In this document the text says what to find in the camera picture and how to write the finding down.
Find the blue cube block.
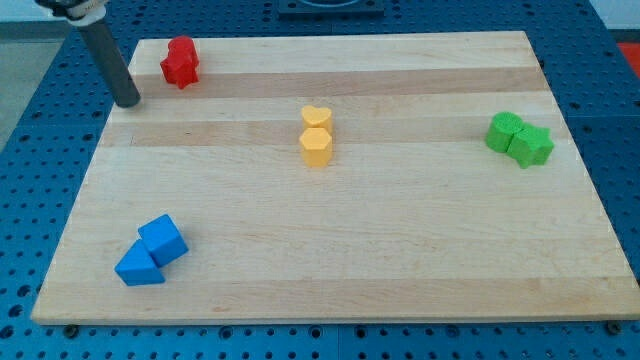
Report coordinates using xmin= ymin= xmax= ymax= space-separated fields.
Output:
xmin=138 ymin=214 xmax=189 ymax=267

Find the green star block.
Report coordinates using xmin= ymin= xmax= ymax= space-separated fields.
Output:
xmin=506 ymin=123 xmax=554 ymax=169

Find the green cylinder block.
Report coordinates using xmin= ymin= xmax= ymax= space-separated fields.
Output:
xmin=485 ymin=112 xmax=524 ymax=153

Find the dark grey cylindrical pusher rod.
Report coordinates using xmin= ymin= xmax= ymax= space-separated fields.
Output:
xmin=78 ymin=19 xmax=141 ymax=108

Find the red cylinder block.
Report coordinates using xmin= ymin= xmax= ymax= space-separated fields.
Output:
xmin=168 ymin=35 xmax=199 ymax=64

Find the wooden board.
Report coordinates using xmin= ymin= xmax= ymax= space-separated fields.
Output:
xmin=32 ymin=31 xmax=639 ymax=325

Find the blue triangle block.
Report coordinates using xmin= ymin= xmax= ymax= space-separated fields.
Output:
xmin=114 ymin=239 xmax=165 ymax=286

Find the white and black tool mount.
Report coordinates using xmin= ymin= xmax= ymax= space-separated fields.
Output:
xmin=35 ymin=0 xmax=108 ymax=26

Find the yellow heart block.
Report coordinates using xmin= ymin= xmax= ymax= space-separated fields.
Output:
xmin=301 ymin=105 xmax=333 ymax=134

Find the yellow hexagon block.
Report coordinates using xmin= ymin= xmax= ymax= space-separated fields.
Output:
xmin=299 ymin=128 xmax=333 ymax=167

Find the red star block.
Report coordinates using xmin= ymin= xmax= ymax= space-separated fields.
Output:
xmin=160 ymin=52 xmax=199 ymax=89

